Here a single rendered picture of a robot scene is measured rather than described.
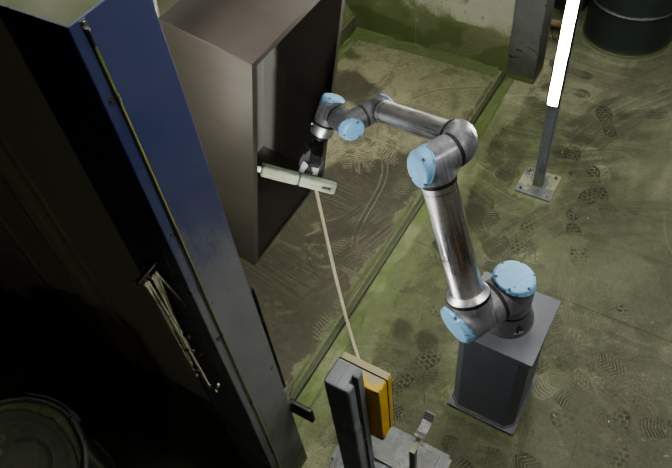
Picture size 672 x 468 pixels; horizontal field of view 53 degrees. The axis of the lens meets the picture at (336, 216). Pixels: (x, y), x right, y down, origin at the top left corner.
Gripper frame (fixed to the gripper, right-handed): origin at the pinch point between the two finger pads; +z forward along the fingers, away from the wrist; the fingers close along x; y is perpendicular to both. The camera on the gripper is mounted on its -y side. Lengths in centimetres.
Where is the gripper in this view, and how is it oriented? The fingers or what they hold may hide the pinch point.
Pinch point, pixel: (305, 179)
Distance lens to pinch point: 274.7
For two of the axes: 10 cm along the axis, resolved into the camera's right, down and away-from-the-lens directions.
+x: -9.5, -2.4, -2.1
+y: -0.5, -5.4, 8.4
